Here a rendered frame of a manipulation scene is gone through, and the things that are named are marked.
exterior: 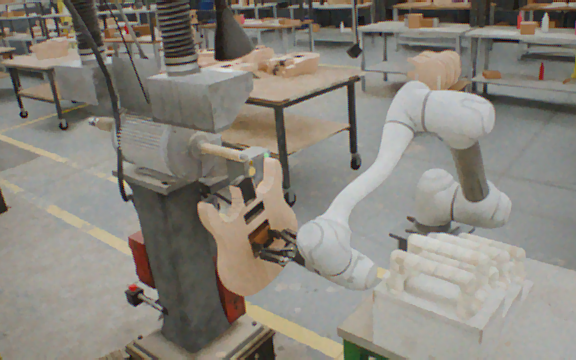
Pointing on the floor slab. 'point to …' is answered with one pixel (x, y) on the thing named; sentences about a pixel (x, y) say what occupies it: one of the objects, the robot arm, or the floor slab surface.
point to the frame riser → (263, 349)
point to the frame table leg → (352, 351)
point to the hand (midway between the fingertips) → (262, 238)
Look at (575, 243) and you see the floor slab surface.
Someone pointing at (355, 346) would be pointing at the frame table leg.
